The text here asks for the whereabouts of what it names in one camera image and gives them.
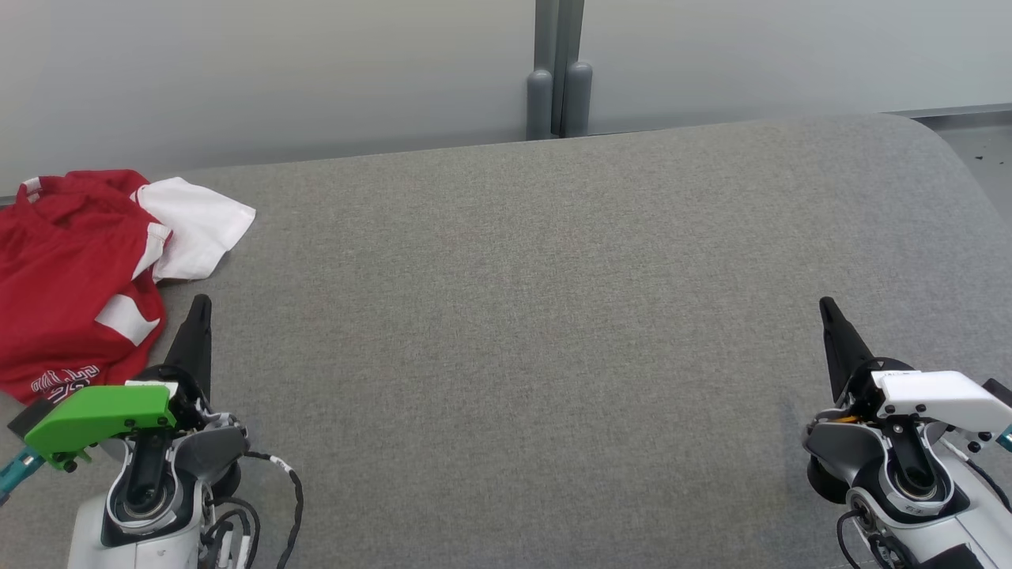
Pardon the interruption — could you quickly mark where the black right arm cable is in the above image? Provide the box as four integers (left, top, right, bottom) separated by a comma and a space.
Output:
836, 508, 870, 569

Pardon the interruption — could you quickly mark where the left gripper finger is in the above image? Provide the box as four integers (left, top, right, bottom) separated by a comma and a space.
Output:
162, 294, 213, 400

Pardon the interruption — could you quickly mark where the red white jersey shirt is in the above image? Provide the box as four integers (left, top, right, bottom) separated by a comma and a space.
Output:
0, 169, 257, 404

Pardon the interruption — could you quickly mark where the grey rounded post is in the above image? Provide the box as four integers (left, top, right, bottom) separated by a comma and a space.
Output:
527, 70, 553, 141
564, 62, 594, 138

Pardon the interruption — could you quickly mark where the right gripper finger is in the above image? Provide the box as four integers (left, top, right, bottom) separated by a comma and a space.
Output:
819, 296, 877, 404

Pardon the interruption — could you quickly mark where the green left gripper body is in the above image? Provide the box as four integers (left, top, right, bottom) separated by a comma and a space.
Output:
24, 364, 214, 473

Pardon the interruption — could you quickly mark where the teal left camera connector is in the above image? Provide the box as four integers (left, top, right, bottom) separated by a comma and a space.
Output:
0, 447, 45, 497

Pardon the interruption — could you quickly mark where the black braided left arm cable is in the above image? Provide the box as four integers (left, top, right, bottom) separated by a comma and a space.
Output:
202, 450, 305, 569

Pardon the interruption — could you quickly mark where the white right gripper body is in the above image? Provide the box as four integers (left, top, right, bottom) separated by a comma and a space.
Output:
850, 360, 1012, 451

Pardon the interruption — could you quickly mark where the grey vertical wall frame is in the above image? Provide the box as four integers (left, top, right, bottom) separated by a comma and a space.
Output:
535, 0, 586, 137

